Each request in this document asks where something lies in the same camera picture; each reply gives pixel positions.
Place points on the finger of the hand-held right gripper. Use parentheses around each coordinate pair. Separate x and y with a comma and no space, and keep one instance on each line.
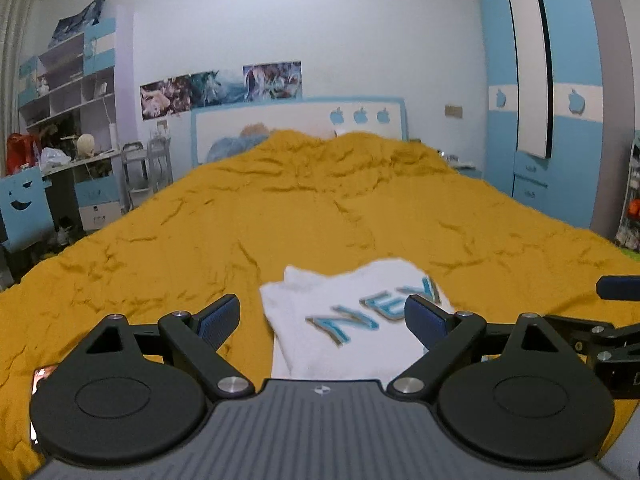
(592,336)
(620,287)

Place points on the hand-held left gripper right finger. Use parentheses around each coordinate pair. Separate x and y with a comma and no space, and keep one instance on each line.
(425,320)

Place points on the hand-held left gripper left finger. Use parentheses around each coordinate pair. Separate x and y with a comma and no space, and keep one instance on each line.
(220,317)

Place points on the white t-shirt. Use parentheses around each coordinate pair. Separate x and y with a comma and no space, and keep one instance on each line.
(320,300)

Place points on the white bed sheet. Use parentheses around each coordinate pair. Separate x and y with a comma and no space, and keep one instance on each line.
(622,462)

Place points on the mustard yellow blanket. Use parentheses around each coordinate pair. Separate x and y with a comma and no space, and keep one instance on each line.
(300,210)

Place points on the blue and white wardrobe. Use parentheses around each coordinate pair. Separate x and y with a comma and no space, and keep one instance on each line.
(570,160)

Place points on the bedside table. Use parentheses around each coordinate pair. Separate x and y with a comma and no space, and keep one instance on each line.
(462,165)

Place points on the blue pillow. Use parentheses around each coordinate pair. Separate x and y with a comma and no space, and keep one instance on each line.
(235,147)

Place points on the smartphone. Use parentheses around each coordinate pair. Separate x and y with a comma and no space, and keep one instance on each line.
(42,377)

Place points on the white and blue headboard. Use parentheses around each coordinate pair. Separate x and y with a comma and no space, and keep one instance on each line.
(300,117)

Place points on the blue smiley-face chair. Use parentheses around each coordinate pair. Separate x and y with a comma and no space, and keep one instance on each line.
(25,205)

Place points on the white plastic bag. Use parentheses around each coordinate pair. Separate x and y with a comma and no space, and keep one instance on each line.
(54,158)

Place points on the red bag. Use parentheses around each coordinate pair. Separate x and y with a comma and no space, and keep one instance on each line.
(22,152)

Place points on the grey and blue shelf unit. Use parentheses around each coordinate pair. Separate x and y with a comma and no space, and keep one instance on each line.
(70,85)

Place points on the striped curtain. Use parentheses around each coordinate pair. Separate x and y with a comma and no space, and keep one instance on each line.
(12,60)

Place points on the blue poster on shelf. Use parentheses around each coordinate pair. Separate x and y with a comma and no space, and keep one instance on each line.
(80,17)

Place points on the wall switch plate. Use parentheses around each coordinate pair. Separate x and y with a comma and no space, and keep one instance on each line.
(453,111)

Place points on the long wall poster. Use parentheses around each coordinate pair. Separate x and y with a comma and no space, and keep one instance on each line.
(190,91)

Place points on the short wall poster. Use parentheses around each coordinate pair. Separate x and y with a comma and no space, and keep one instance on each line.
(272,81)

